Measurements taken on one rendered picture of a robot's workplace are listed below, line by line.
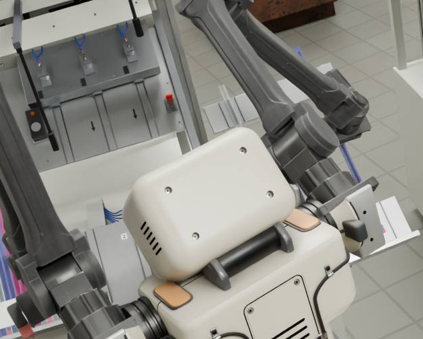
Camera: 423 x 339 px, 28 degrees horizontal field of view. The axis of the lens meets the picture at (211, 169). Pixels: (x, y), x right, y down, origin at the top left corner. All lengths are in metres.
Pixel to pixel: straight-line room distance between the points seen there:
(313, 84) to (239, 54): 0.31
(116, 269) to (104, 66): 0.50
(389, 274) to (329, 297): 1.82
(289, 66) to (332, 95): 0.12
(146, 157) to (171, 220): 1.66
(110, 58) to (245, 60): 0.73
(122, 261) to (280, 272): 0.93
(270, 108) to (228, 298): 0.40
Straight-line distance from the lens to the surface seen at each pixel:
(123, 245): 2.06
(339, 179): 1.33
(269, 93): 1.43
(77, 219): 2.59
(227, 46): 1.49
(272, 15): 4.91
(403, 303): 2.93
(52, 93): 2.13
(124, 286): 2.05
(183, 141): 2.56
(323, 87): 1.76
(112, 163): 2.81
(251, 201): 1.16
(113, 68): 2.13
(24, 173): 1.19
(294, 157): 1.36
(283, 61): 1.70
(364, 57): 4.55
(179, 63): 2.31
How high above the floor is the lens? 1.96
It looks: 31 degrees down
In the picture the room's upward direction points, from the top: 15 degrees counter-clockwise
